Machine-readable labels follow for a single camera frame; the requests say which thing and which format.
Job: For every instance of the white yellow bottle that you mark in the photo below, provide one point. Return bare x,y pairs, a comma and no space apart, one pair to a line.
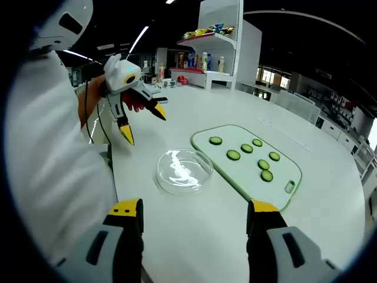
204,61

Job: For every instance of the small patterned cup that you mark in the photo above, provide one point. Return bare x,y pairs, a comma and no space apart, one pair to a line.
168,84

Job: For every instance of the ceiling strip light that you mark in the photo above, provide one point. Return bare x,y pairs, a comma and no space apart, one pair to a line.
78,55
138,39

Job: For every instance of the wall display rack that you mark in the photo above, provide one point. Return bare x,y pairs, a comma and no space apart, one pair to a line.
338,101

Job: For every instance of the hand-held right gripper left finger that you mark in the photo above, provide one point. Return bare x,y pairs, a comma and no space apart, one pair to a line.
117,241

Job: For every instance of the blue bottle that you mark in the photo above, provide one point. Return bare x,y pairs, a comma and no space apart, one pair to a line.
209,62
191,59

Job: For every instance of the flat grey device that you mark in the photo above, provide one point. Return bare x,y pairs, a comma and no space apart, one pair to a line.
162,100

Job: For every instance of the group of cucumber slices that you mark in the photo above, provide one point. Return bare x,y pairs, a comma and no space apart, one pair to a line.
233,154

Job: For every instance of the person's left hand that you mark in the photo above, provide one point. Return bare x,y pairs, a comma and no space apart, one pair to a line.
134,103

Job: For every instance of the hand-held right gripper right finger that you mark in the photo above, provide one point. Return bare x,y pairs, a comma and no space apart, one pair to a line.
265,236

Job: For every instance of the red round object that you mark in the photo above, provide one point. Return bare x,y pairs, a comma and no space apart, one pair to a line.
183,80

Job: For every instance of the person in white shirt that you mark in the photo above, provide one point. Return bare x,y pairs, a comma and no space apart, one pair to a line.
53,147

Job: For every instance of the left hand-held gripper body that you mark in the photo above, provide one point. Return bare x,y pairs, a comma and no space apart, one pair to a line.
117,76

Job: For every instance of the round cucumber slice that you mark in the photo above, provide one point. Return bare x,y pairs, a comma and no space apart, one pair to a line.
246,148

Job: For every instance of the orange white bottle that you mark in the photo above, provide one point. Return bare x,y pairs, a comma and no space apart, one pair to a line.
161,70

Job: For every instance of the white green-edged cutting board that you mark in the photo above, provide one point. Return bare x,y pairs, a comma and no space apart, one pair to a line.
235,174

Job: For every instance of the red yellow canister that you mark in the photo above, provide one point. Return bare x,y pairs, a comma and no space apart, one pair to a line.
181,59

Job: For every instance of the yellow green snack packet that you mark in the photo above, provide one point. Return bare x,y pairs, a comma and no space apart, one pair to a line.
188,35

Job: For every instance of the blue snack packet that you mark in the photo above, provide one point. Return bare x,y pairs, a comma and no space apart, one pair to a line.
217,28

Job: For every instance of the low white cabinet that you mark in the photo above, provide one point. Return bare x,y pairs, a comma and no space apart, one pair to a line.
335,131

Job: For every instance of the glass petri dish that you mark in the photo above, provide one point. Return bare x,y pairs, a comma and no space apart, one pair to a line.
188,190

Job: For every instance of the white worn device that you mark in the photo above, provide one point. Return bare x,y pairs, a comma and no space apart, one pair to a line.
50,32

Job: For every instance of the white shelf unit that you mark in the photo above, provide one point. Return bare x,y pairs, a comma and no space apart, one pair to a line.
247,53

